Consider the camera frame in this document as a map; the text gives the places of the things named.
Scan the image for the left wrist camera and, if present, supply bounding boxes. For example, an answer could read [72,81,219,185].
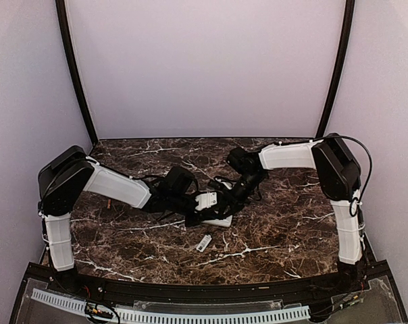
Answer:
[195,192,220,212]

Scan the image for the right black frame post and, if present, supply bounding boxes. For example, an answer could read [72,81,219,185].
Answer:
[315,0,355,138]

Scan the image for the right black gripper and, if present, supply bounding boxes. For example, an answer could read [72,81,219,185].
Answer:
[217,172,265,219]

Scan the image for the white slotted cable duct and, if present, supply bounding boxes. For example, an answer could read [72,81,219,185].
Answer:
[31,288,310,323]

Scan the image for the black front rail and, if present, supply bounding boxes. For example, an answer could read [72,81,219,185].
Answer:
[24,261,390,304]

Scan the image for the white remote control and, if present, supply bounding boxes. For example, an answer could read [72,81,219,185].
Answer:
[203,216,232,227]

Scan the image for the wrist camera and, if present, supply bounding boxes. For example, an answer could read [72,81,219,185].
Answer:
[207,180,232,191]
[195,192,220,212]

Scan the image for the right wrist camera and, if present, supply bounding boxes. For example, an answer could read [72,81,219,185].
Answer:
[207,180,232,191]

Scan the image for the white battery cover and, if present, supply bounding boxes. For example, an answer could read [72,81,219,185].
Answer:
[196,235,212,252]

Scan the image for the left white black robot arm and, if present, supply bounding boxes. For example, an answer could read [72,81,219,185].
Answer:
[38,146,218,294]

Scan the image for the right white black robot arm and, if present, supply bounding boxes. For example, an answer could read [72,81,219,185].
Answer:
[215,133,370,293]

